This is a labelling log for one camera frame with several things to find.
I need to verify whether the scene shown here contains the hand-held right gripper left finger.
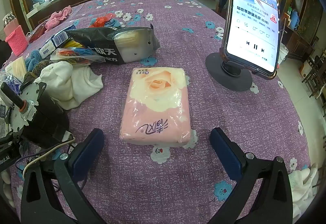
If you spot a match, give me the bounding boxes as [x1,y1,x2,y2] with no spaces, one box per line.
[20,128,107,224]

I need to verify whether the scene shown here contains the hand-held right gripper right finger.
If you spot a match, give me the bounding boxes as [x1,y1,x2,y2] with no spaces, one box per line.
[206,128,294,224]

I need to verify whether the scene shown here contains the pink rose tissue pack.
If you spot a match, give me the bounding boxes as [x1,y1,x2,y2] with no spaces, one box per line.
[119,67,192,147]

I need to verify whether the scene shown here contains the white cloth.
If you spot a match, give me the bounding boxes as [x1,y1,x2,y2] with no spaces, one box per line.
[39,61,104,110]

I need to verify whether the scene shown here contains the brown yarn ball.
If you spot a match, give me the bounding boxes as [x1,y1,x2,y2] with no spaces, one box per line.
[24,60,53,82]

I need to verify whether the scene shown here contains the blue knitted cloth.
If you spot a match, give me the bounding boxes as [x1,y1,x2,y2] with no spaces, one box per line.
[25,50,42,72]

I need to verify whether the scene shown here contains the multicolour sponge packet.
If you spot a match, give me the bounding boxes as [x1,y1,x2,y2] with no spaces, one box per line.
[50,39,104,66]

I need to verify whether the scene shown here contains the blue white tissue pack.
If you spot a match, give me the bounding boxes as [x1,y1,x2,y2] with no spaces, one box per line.
[38,25,77,58]

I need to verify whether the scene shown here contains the black round phone stand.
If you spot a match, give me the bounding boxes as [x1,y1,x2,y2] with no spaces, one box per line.
[205,52,253,92]

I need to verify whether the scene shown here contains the white glove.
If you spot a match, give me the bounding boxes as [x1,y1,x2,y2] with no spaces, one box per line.
[287,162,319,215]

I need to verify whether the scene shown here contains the dark red cloth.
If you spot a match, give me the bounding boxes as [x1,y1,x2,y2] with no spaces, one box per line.
[29,25,52,43]

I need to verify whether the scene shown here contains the pink gloves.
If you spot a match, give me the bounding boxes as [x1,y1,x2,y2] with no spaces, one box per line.
[45,6,72,30]

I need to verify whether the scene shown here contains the red and blue cloth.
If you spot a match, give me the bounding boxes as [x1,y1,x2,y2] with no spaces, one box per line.
[89,12,123,30]

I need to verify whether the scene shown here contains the white bucket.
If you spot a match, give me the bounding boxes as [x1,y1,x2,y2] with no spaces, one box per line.
[278,45,290,67]

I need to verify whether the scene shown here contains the wooden chair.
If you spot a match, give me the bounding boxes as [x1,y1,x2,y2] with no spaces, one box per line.
[302,49,326,103]

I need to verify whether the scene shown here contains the purple floral tablecloth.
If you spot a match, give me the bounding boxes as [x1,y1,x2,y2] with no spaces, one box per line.
[0,0,315,224]

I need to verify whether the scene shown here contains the smartphone with lit screen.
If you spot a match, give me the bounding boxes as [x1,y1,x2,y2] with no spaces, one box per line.
[221,0,280,80]

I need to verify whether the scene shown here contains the dark wooden cabinet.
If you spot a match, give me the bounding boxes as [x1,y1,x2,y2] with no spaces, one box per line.
[279,0,323,63]

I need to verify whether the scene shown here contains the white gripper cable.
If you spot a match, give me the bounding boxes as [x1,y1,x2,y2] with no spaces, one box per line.
[22,136,77,179]

